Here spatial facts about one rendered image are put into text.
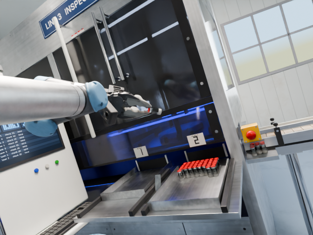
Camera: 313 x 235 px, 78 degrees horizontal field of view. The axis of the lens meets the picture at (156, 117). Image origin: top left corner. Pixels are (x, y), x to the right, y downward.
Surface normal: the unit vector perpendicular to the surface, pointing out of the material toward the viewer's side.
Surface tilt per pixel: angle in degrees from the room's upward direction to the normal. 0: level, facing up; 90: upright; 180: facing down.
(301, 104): 90
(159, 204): 90
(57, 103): 117
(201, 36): 90
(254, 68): 90
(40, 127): 135
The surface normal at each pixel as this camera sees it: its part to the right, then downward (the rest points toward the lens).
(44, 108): 0.87, 0.48
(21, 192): 0.81, -0.24
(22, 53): -0.41, 0.17
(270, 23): -0.13, 0.08
